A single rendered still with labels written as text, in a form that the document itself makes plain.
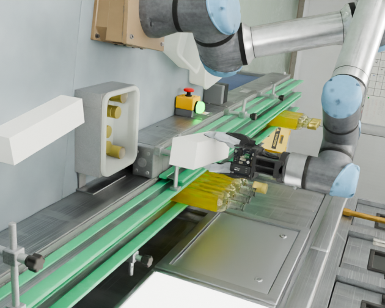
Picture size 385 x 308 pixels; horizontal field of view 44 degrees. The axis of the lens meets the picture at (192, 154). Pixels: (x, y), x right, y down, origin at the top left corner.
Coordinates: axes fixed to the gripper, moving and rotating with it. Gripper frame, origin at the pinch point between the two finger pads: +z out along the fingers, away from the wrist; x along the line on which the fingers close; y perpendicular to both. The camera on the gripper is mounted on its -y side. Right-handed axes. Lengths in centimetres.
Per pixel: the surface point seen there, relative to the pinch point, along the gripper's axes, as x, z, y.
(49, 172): 11.2, 34.2, 15.1
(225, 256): 33.0, -3.7, -19.1
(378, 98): -16, -18, -615
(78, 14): -27.4, 34.4, 9.7
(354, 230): 28, -35, -63
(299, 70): -39, 96, -612
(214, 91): -11, 29, -80
